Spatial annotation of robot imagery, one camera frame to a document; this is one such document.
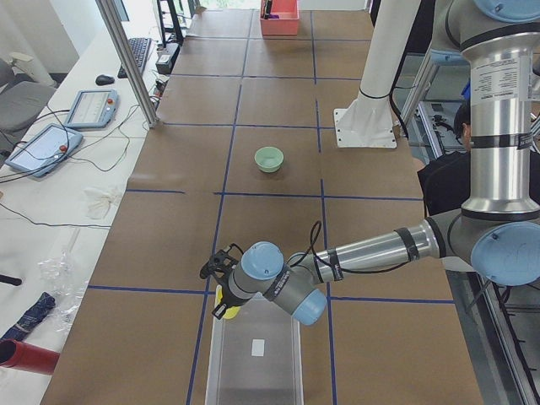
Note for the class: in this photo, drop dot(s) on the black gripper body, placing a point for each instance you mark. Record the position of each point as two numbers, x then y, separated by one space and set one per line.
228 299

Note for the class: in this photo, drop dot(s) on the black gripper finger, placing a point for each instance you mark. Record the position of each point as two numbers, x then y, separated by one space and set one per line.
220 310
267 8

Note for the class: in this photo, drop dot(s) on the yellow plastic cup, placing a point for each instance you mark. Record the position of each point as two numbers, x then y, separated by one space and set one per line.
231 312

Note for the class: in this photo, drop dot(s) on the mint green bowl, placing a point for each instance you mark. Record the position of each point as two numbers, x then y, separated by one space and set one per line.
269 159

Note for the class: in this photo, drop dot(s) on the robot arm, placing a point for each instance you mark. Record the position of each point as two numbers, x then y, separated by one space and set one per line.
496 230

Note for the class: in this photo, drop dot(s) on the clear plastic storage box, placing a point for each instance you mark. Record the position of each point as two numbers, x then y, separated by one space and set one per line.
255 357

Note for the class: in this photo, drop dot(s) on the pink plastic bin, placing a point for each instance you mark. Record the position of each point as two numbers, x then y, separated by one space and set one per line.
288 24

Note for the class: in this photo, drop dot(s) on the black keyboard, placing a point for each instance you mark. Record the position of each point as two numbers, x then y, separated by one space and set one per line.
140 47

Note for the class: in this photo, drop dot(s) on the crumpled clear plastic wrap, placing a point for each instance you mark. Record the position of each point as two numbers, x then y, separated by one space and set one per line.
62 283

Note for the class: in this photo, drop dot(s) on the crumpled white tissue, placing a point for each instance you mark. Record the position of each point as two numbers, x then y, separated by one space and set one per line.
100 200

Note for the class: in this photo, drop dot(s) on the folded dark blue umbrella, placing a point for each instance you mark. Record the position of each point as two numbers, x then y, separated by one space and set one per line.
33 317

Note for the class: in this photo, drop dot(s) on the black computer mouse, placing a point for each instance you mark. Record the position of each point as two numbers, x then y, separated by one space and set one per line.
102 80

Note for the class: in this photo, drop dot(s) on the upper teach pendant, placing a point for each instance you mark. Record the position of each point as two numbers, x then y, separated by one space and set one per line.
92 109

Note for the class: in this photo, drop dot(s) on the teach pendant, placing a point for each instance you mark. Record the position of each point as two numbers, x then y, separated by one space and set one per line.
45 150
92 109

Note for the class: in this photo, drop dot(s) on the red cylinder bottle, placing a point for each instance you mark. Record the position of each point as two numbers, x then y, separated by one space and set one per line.
27 357

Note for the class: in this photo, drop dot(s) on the lower teach pendant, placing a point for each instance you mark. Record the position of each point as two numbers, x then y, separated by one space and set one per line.
45 150

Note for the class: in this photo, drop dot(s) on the seated person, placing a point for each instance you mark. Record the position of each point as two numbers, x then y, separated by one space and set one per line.
445 182

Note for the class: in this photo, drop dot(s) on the grey office chair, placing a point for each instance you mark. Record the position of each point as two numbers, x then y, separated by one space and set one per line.
20 106

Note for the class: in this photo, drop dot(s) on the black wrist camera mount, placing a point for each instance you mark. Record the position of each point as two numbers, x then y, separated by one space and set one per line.
220 261

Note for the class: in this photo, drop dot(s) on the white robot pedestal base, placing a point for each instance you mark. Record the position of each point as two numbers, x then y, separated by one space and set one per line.
367 122

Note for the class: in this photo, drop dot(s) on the aluminium frame post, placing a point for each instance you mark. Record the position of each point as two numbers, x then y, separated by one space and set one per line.
118 36

